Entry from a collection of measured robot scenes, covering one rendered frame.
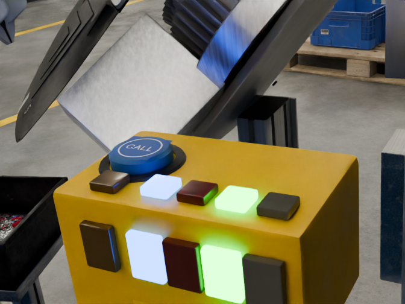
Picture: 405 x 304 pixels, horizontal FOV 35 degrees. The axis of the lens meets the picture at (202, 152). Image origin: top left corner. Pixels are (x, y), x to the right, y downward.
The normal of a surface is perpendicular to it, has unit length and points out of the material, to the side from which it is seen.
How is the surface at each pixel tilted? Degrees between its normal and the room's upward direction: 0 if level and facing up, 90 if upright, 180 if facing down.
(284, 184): 0
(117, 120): 55
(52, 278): 0
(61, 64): 48
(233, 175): 0
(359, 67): 90
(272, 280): 90
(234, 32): 84
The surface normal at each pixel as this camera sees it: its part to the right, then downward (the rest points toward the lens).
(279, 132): 0.87, 0.11
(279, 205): -0.11, -0.91
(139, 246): -0.48, 0.40
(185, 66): 0.04, -0.19
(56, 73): -0.71, -0.42
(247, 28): -0.36, 0.26
